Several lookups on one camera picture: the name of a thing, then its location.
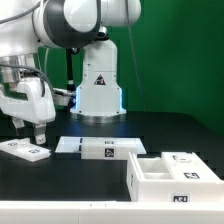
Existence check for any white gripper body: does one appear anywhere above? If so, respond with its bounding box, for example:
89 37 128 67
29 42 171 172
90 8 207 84
0 78 56 124

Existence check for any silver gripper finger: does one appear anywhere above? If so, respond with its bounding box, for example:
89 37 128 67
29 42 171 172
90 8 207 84
12 117 25 136
34 124 46 144

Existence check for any small white cabinet door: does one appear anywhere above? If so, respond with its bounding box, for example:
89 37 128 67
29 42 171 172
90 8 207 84
0 138 51 162

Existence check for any white cabinet top tray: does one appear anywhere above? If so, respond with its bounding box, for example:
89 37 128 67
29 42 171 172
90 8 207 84
55 136 146 160

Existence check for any white cabinet body box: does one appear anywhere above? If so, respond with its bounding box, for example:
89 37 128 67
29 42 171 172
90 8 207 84
126 154 224 203

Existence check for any white door with knob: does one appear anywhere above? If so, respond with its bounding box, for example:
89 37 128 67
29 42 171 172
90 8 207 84
161 152 221 183

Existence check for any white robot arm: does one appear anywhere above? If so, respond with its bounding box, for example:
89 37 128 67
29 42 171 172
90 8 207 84
0 0 141 144

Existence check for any black camera stand pole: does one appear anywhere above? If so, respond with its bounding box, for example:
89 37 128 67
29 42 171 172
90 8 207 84
66 48 79 95

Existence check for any white camera cable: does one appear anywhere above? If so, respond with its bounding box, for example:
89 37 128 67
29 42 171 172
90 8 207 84
43 46 50 74

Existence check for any white front border wall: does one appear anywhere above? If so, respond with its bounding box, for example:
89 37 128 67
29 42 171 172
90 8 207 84
0 201 224 224

